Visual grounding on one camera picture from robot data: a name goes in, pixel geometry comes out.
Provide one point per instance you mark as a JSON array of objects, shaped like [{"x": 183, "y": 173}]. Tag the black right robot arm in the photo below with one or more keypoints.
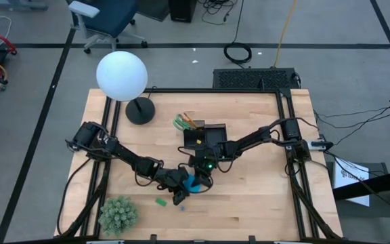
[{"x": 256, "y": 139}]

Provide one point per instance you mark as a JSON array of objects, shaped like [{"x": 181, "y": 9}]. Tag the black slanted beam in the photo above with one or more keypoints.
[{"x": 384, "y": 183}]

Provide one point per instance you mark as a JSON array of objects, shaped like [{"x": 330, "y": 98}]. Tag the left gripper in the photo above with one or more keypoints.
[{"x": 173, "y": 178}]

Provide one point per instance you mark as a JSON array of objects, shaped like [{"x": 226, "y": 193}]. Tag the blue binder clip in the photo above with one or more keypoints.
[{"x": 182, "y": 208}]

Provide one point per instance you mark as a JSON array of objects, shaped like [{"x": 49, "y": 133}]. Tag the grey side table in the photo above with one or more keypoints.
[{"x": 381, "y": 169}]

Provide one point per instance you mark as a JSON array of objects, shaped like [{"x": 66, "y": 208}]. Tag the grey desk base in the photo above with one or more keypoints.
[{"x": 19, "y": 5}]

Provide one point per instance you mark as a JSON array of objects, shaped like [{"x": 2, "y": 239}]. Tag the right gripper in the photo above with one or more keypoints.
[{"x": 205, "y": 161}]

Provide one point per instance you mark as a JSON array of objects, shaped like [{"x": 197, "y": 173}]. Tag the potted green plant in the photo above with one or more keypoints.
[{"x": 118, "y": 215}]

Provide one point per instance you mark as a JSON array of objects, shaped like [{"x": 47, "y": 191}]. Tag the white globe table lamp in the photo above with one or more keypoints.
[{"x": 122, "y": 76}]

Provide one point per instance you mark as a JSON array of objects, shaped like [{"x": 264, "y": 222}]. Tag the white printed paper sheet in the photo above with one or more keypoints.
[{"x": 349, "y": 166}]

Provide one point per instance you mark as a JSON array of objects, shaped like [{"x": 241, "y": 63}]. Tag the black mesh desk organizer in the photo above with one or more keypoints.
[{"x": 215, "y": 133}]

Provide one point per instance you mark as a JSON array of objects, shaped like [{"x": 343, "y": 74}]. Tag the black table clamp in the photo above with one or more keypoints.
[
  {"x": 153, "y": 238},
  {"x": 252, "y": 238}
]

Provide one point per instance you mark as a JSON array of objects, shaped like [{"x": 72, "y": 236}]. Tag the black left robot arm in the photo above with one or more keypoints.
[{"x": 124, "y": 154}]

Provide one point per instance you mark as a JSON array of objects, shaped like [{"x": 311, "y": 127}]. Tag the blue office chair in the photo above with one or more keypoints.
[{"x": 113, "y": 17}]

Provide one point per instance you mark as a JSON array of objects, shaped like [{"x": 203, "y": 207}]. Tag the black computer tower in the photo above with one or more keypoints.
[{"x": 183, "y": 10}]

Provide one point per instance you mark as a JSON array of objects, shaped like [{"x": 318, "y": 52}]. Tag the blue sticky note pad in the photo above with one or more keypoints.
[{"x": 191, "y": 184}]

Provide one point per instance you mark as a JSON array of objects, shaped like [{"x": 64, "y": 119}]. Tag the green eraser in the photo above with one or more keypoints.
[{"x": 160, "y": 202}]

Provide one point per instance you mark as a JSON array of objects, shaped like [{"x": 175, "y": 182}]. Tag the orange pencil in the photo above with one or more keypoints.
[{"x": 188, "y": 119}]

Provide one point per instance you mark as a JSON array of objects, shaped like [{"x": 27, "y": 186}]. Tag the black mesh computer case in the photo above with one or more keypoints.
[{"x": 249, "y": 78}]

